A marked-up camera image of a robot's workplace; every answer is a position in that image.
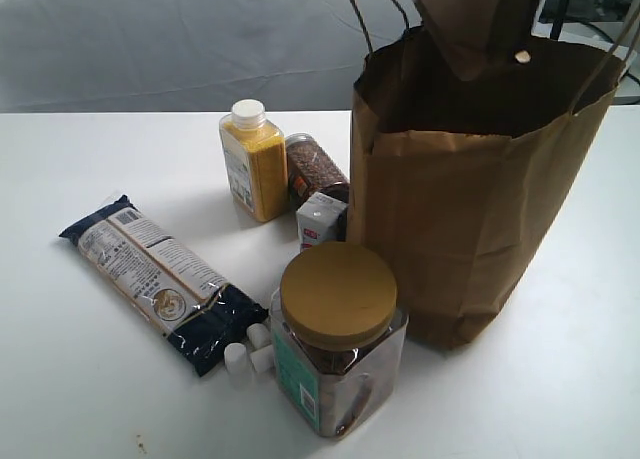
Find black cable on table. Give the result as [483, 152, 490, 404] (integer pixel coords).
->
[562, 17, 640, 88]

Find small white carton box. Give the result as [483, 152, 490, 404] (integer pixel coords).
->
[296, 192, 348, 251]

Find brown paper bag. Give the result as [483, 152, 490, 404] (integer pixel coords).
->
[347, 0, 625, 349]

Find dark seed spice jar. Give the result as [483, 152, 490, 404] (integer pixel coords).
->
[285, 133, 349, 210]

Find small white bottle middle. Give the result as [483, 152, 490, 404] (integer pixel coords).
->
[249, 344, 274, 375]

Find yellow millet bottle, white cap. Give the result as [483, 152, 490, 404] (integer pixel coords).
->
[219, 99, 289, 223]

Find large jar, gold lid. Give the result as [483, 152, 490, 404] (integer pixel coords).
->
[270, 242, 409, 438]

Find white backdrop cloth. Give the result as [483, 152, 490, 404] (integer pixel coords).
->
[0, 0, 551, 114]

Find small white bottle rear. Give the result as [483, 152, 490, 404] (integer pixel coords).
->
[246, 323, 271, 350]

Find black stand pole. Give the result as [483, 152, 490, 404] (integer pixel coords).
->
[550, 0, 571, 41]

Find noodle packet, navy ends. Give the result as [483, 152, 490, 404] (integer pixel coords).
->
[59, 196, 268, 376]

